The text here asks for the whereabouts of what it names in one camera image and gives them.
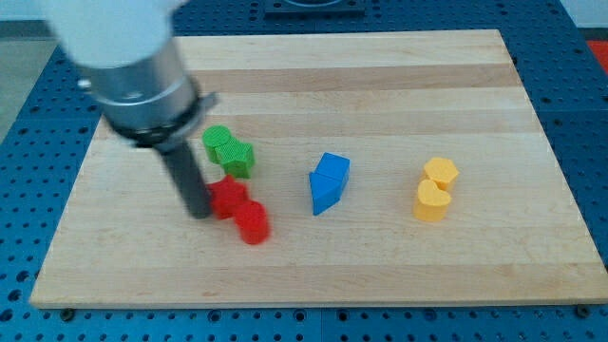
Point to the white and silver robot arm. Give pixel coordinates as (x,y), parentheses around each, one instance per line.
(128,61)

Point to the blue cube block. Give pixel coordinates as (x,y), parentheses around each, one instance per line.
(334,167)

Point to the blue triangle block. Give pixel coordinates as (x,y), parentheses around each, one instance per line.
(326,191)

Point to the green star block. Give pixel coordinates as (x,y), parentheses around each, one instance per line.
(236,158)

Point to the red cylinder block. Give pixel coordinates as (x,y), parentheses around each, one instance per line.
(252,222)

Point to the red star block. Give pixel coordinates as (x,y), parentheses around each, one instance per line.
(227,195)

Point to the green cylinder block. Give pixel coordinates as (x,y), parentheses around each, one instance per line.
(214,137)

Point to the wooden board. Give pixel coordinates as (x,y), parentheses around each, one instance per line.
(388,102)

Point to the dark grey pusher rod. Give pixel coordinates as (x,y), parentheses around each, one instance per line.
(184,171)

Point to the yellow heart block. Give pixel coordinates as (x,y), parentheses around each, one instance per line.
(431,203)

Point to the yellow hexagon block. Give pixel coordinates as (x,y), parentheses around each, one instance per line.
(442,171)

